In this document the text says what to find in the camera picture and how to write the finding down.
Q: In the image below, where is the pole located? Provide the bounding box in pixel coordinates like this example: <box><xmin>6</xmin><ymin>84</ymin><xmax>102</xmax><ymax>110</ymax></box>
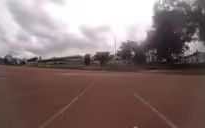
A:
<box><xmin>114</xmin><ymin>35</ymin><xmax>117</xmax><ymax>56</ymax></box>

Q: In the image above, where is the large dark tree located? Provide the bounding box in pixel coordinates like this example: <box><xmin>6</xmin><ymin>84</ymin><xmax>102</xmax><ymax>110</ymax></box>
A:
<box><xmin>144</xmin><ymin>0</ymin><xmax>205</xmax><ymax>64</ymax></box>

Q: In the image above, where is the small dark tree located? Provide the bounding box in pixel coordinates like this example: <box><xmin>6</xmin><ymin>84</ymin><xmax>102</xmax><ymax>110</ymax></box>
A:
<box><xmin>83</xmin><ymin>53</ymin><xmax>92</xmax><ymax>66</ymax></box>

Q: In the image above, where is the row of distant trees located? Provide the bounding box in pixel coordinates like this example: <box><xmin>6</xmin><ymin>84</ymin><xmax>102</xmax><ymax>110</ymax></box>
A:
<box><xmin>0</xmin><ymin>54</ymin><xmax>27</xmax><ymax>66</ymax></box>

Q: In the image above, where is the white house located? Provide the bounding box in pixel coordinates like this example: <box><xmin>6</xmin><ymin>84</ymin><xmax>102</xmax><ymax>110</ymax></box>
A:
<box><xmin>145</xmin><ymin>49</ymin><xmax>158</xmax><ymax>64</ymax></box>

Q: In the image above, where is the long low building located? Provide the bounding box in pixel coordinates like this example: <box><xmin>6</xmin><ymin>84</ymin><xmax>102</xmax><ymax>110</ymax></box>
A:
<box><xmin>27</xmin><ymin>55</ymin><xmax>85</xmax><ymax>66</ymax></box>

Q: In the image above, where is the white building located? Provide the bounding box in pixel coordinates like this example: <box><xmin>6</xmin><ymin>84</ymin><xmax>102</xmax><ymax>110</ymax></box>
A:
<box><xmin>184</xmin><ymin>51</ymin><xmax>205</xmax><ymax>65</ymax></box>

